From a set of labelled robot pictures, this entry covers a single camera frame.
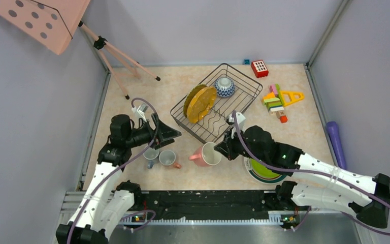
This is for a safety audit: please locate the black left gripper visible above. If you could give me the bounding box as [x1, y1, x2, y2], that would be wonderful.
[125, 113, 181, 149]

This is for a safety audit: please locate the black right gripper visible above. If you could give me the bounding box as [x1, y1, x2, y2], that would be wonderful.
[215, 126, 267, 163]

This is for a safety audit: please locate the large pink mug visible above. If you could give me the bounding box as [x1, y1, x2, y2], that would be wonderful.
[188, 142, 222, 167]

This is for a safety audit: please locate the lime green plate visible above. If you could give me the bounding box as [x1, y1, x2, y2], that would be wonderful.
[249, 159, 281, 180]

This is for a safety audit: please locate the white plate teal rim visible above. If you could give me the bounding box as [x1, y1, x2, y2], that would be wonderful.
[243, 158, 286, 184]

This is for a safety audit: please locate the yellow polka dot plate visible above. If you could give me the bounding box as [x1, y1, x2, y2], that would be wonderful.
[186, 86, 217, 124]

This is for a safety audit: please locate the red patterned bowl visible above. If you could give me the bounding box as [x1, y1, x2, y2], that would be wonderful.
[214, 77, 235, 98]

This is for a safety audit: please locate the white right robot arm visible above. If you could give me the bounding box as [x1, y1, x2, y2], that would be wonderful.
[214, 126, 390, 229]

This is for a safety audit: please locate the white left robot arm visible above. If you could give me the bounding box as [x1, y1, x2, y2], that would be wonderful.
[55, 113, 181, 243]

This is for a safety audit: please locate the small pink mug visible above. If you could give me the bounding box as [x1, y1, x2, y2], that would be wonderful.
[158, 149, 182, 169]

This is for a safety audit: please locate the grey white mug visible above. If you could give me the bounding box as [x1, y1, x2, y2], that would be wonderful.
[143, 148, 160, 169]

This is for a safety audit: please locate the wooden cross block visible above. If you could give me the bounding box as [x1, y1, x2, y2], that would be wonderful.
[276, 110, 286, 119]

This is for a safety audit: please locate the orange toy block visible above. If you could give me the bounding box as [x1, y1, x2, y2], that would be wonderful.
[280, 115, 288, 123]

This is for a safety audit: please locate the colourful toy block stack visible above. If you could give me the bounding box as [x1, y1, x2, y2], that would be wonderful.
[262, 84, 284, 114]

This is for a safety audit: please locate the yellow triangle toy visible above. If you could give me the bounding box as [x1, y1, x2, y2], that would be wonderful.
[279, 90, 305, 107]

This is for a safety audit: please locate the red toy block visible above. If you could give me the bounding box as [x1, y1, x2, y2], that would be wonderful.
[250, 59, 269, 78]

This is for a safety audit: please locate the pink tripod stand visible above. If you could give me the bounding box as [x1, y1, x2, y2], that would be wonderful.
[78, 20, 161, 100]

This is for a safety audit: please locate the pink dotted board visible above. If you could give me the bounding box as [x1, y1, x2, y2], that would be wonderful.
[0, 0, 90, 55]

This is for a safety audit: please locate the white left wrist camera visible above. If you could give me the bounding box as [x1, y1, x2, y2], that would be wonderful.
[132, 103, 149, 122]

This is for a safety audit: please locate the grey wire dish rack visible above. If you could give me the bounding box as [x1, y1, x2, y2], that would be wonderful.
[170, 63, 263, 143]

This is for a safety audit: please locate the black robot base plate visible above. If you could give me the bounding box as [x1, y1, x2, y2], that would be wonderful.
[111, 189, 312, 222]

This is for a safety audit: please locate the purple handle tool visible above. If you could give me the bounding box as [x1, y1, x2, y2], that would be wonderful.
[326, 121, 347, 169]

